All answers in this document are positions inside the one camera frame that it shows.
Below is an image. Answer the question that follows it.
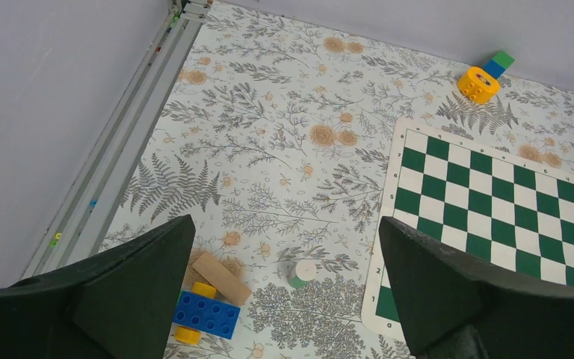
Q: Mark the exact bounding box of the nail polish bottle green label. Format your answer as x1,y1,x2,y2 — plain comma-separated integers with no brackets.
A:
288,260,318,289

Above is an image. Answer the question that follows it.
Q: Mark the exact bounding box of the orange round toy brick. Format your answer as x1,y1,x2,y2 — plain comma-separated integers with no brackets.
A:
457,67,501,105

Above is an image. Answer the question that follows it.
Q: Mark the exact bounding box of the aluminium frame rail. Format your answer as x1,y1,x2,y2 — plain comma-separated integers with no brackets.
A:
22,1,212,279

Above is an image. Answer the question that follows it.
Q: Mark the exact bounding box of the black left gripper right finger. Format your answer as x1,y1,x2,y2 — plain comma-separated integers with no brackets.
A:
379,217,574,358

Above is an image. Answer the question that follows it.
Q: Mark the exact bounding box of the wooden plank block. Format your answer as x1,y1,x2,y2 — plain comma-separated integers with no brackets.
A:
191,252,252,307

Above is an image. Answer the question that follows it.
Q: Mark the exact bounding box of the blue green toy block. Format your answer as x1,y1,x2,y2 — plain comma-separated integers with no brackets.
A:
482,50,514,79

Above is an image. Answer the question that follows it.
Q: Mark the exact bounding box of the green white chessboard mat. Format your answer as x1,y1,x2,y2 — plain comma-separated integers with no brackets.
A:
360,117,574,343

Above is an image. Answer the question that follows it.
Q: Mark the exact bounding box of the blue yellow toy brick car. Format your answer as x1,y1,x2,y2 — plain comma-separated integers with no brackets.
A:
173,282,240,344

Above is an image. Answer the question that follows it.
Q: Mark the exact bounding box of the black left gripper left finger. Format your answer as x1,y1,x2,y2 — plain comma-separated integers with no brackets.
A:
0,215,195,358

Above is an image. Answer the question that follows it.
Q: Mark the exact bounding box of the floral tablecloth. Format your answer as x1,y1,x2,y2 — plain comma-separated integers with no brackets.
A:
102,3,574,358

